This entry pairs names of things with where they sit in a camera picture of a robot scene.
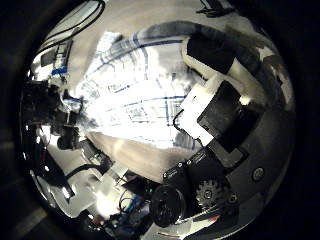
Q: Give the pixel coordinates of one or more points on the blue tape strip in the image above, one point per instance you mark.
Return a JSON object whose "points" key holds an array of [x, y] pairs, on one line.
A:
{"points": [[60, 71]]}

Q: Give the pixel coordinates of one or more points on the blue white plaid shirt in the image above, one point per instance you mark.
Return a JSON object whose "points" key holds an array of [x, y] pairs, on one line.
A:
{"points": [[140, 100]]}

